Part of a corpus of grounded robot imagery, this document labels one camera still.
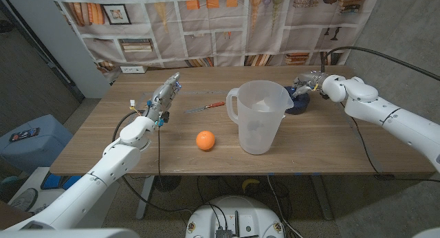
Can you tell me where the white power outlet strip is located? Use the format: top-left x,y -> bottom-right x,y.
120,65 -> 149,74

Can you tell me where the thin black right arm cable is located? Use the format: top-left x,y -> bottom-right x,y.
340,100 -> 440,183

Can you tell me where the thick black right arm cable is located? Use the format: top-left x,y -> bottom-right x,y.
321,46 -> 440,83

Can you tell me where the grey sneaker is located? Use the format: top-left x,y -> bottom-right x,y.
8,188 -> 39,213

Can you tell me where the black floor cable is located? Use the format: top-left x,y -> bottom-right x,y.
195,175 -> 230,232
266,175 -> 304,238

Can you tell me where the white table leg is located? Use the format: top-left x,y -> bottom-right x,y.
311,175 -> 333,221
136,175 -> 155,221

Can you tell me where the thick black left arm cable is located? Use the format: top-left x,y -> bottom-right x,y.
111,109 -> 192,213

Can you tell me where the blue stool with phone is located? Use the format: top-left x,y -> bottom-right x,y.
0,113 -> 74,173

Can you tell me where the printed bookshelf backdrop cloth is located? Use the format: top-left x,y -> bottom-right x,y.
47,0 -> 382,84

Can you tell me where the translucent plastic pitcher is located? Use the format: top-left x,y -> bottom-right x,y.
225,79 -> 295,155

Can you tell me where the yellow banana-shaped object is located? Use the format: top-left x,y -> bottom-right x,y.
241,178 -> 261,193

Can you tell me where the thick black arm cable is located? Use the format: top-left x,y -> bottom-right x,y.
321,46 -> 440,83
111,109 -> 192,213

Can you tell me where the dark blue pitcher lid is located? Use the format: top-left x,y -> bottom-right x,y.
283,85 -> 311,116

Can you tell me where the black smartphone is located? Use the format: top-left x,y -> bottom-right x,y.
9,127 -> 41,142

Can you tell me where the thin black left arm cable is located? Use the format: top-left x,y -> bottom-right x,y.
157,125 -> 164,187

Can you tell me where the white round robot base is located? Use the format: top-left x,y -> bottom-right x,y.
184,195 -> 285,238

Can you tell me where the orange fruit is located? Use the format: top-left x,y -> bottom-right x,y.
195,130 -> 216,151

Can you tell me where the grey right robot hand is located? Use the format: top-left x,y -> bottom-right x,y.
291,71 -> 330,97

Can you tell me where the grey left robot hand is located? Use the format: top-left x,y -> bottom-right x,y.
145,71 -> 183,128

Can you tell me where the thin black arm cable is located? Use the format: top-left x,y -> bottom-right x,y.
340,100 -> 440,183
157,125 -> 164,187

